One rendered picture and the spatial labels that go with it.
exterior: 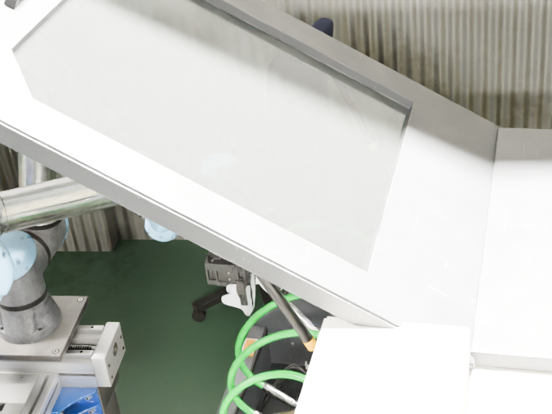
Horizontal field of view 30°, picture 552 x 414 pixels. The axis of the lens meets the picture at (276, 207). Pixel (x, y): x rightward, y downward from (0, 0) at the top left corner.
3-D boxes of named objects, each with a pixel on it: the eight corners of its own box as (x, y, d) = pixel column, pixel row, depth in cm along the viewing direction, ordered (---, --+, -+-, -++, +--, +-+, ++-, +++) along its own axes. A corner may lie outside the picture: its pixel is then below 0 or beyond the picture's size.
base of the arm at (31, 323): (-12, 343, 242) (-21, 310, 237) (11, 303, 254) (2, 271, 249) (50, 345, 239) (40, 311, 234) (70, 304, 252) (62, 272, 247)
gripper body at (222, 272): (218, 265, 212) (210, 216, 205) (259, 268, 209) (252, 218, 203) (208, 287, 205) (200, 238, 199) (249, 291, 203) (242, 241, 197)
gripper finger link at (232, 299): (227, 312, 213) (221, 277, 208) (254, 315, 212) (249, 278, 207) (223, 322, 211) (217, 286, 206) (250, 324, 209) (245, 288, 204)
